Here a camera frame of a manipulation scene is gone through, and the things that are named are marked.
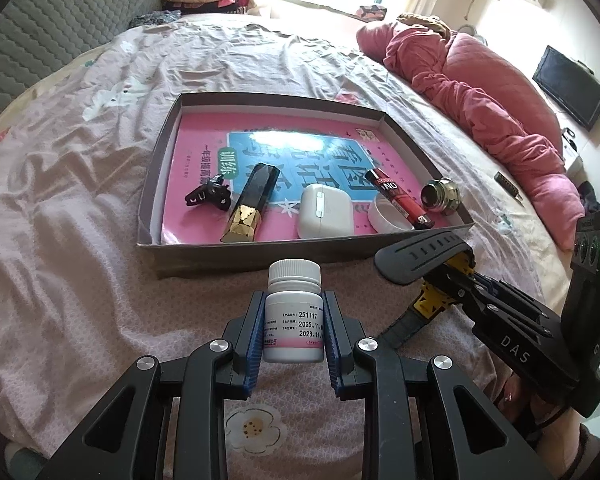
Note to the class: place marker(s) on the grey cardboard box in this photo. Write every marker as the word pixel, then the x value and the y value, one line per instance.
pixel 240 255

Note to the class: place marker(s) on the white earbud case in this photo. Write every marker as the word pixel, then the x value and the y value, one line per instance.
pixel 322 210

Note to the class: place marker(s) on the dark patterned cloth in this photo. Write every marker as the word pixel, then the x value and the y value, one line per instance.
pixel 152 17

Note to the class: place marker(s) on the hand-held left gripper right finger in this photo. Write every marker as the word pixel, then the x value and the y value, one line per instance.
pixel 334 350

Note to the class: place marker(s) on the pink and blue book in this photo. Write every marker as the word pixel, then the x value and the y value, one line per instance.
pixel 200 140

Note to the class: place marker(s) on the white pill bottle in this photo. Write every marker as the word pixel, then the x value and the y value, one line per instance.
pixel 292 320

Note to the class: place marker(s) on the red lighter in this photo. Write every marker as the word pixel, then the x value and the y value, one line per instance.
pixel 397 197

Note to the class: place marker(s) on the black television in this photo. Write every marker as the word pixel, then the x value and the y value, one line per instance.
pixel 570 87

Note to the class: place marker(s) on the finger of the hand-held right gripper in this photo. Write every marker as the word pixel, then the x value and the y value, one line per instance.
pixel 500 287
pixel 472 307

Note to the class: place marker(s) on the brass metal knob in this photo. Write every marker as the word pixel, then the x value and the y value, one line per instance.
pixel 442 195

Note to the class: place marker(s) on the person's right hand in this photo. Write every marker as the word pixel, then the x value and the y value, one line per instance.
pixel 512 392

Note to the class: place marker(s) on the black and gold lipstick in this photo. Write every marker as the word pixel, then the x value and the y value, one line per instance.
pixel 250 195

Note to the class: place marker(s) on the white plastic lid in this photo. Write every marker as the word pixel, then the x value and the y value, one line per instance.
pixel 385 217

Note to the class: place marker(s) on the pink quilt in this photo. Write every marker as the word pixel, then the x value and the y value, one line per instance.
pixel 480 90

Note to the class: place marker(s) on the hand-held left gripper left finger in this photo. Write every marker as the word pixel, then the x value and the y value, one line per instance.
pixel 254 350

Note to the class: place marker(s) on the black hair clip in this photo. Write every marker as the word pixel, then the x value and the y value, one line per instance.
pixel 207 195

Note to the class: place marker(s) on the grey quilted headboard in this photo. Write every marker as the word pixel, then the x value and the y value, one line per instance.
pixel 40 25

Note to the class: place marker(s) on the pink printed bed sheet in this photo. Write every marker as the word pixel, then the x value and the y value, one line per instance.
pixel 80 210

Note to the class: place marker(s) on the brown cloth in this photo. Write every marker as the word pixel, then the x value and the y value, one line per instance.
pixel 425 22

